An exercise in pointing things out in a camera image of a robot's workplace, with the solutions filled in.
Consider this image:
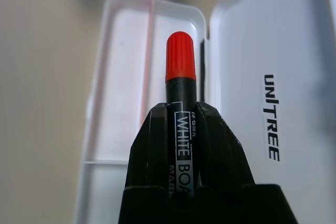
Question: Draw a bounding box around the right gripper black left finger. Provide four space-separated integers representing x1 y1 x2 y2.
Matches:
125 104 174 189

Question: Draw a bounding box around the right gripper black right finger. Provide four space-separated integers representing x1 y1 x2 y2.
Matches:
195 101 256 188

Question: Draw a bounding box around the red black whiteboard marker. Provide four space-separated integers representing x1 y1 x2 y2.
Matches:
164 31 203 198

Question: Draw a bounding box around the white plastic pencil case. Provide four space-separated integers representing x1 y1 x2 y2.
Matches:
75 0 336 224

